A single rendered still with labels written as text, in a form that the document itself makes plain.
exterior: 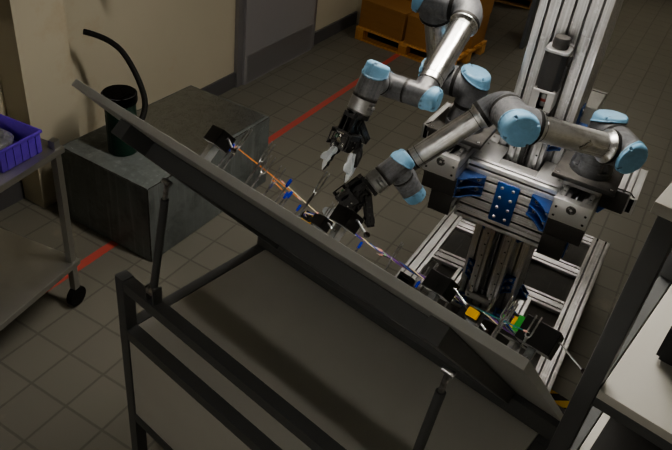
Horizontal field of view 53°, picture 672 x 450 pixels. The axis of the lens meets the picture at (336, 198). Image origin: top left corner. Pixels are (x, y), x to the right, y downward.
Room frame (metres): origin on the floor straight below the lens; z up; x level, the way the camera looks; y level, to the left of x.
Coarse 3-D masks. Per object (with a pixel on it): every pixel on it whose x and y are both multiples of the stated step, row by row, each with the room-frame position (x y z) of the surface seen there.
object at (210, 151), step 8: (216, 128) 1.35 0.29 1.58; (208, 136) 1.34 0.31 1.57; (216, 136) 1.32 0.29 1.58; (224, 136) 1.32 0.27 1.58; (232, 136) 1.34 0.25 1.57; (208, 144) 1.33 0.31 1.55; (216, 144) 1.31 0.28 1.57; (224, 144) 1.32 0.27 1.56; (232, 144) 1.33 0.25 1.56; (208, 152) 1.31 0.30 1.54; (216, 152) 1.32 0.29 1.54; (232, 152) 1.27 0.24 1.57; (208, 160) 1.30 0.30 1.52
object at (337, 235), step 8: (336, 208) 1.19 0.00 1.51; (344, 208) 1.18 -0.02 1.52; (336, 216) 1.17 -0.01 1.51; (344, 216) 1.16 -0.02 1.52; (352, 216) 1.16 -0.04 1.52; (360, 216) 1.17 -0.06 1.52; (336, 224) 1.17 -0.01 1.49; (344, 224) 1.14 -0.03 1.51; (352, 224) 1.15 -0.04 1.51; (360, 224) 1.15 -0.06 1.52; (336, 232) 1.15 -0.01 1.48; (344, 232) 1.16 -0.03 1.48; (352, 232) 1.15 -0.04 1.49; (368, 232) 1.12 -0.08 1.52
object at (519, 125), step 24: (504, 96) 1.99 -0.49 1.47; (504, 120) 1.88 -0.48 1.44; (528, 120) 1.86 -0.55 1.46; (552, 120) 1.94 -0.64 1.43; (528, 144) 1.86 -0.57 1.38; (552, 144) 1.92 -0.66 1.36; (576, 144) 1.93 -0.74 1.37; (600, 144) 1.95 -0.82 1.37; (624, 144) 1.96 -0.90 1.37; (624, 168) 1.94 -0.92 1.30
